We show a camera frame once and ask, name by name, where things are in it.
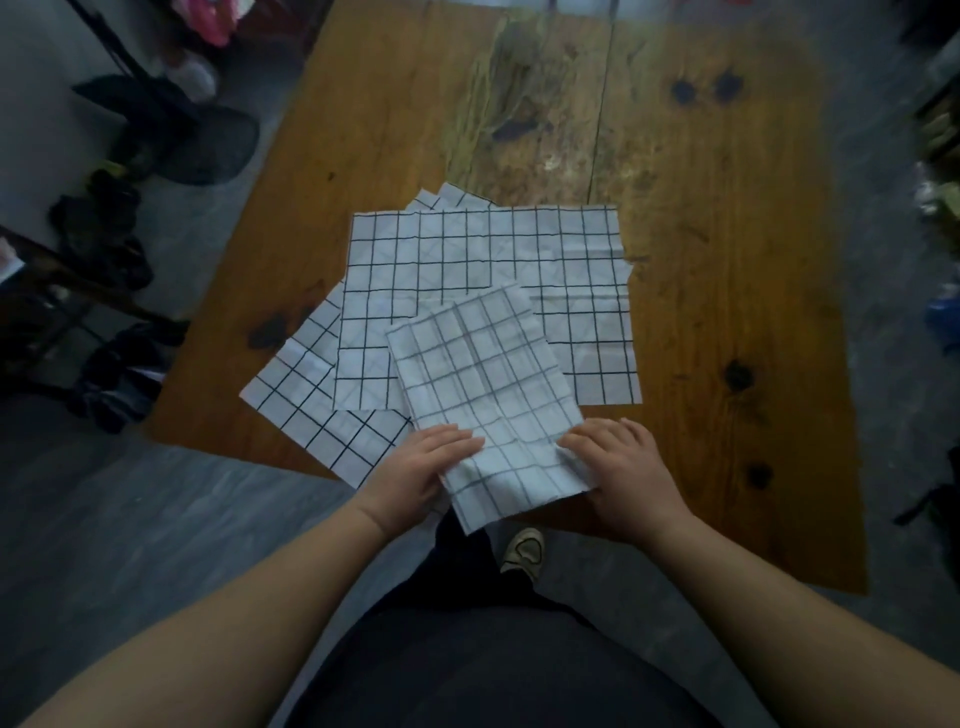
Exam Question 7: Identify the person's right hand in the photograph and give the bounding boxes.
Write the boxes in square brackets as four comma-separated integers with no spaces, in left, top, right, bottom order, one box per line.
[556,416,697,549]

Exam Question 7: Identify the blue plastic bag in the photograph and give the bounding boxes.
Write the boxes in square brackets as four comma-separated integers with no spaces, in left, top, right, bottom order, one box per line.
[923,284,960,354]

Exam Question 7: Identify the person's left forearm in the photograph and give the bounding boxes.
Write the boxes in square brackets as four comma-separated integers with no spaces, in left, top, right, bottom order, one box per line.
[22,502,391,728]

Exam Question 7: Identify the person's white right shoe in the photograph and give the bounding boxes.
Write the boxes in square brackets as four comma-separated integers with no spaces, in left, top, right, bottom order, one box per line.
[500,527,547,583]

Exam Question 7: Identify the pile of packaging scraps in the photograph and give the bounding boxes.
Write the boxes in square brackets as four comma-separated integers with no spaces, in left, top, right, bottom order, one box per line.
[911,97,960,249]

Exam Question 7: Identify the black blue bag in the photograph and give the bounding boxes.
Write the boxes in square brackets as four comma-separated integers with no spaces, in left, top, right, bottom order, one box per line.
[71,322,170,435]

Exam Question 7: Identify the person's black trousers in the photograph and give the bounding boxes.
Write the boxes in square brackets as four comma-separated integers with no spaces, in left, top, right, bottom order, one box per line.
[389,513,579,609]

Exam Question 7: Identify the black standing fan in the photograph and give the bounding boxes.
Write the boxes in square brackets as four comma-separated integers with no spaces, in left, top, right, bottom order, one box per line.
[72,73,260,187]

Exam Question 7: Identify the person's right forearm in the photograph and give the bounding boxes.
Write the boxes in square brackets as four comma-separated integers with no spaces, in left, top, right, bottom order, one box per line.
[648,513,960,728]

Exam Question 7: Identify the person's left hand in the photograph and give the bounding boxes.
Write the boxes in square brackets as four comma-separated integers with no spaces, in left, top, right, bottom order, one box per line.
[350,422,487,544]

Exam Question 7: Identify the black backpack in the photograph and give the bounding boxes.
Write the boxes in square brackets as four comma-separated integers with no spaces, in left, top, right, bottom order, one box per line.
[892,446,960,586]

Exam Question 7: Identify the person's black top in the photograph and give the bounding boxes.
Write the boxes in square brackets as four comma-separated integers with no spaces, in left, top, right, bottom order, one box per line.
[284,592,721,728]

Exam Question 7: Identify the pink plastic bag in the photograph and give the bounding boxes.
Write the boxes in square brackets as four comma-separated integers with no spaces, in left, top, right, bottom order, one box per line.
[172,0,241,48]

